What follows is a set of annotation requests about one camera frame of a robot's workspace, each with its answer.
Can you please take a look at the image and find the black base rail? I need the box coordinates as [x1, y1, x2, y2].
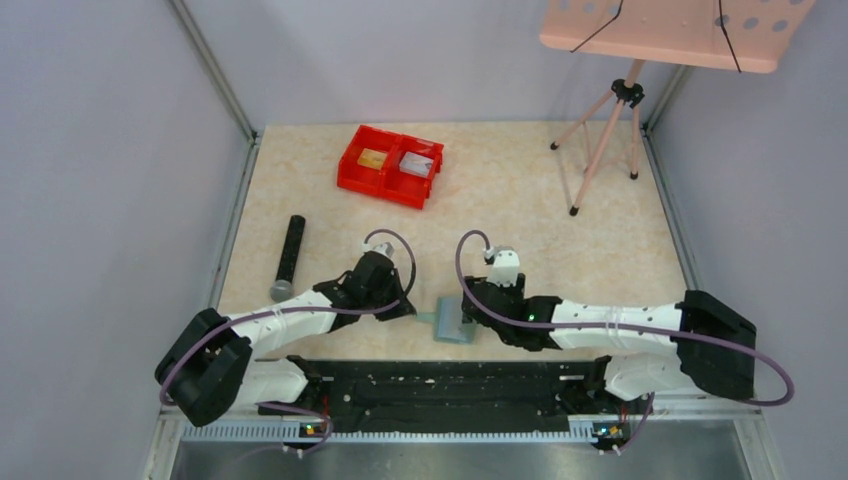
[289, 355, 648, 441]

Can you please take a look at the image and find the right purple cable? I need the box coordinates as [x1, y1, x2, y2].
[454, 229, 795, 455]

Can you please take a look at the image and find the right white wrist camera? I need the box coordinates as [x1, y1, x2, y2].
[483, 246, 520, 287]

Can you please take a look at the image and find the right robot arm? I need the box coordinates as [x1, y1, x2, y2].
[462, 275, 757, 401]

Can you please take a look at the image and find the green card holder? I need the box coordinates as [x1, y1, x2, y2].
[415, 296, 476, 345]

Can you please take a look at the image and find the silver card in bin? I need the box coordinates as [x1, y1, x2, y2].
[398, 151, 434, 178]

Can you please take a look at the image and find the pink perforated tray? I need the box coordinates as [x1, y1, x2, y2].
[539, 0, 816, 74]

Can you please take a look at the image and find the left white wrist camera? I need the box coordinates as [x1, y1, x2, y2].
[362, 242, 395, 260]

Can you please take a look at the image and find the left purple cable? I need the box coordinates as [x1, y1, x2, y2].
[158, 228, 417, 455]

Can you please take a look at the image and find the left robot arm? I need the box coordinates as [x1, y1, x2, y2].
[154, 250, 416, 427]

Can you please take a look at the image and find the red two-compartment bin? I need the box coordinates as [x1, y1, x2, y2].
[336, 125, 444, 210]

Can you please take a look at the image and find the pink tripod stand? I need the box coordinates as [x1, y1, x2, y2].
[549, 59, 646, 217]

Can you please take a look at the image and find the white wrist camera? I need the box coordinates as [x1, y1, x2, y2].
[362, 242, 395, 260]
[483, 246, 520, 287]

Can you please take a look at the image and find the gold card in bin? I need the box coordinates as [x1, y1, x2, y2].
[357, 148, 388, 171]

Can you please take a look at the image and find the purple cable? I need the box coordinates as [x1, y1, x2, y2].
[454, 229, 795, 455]
[158, 228, 417, 455]

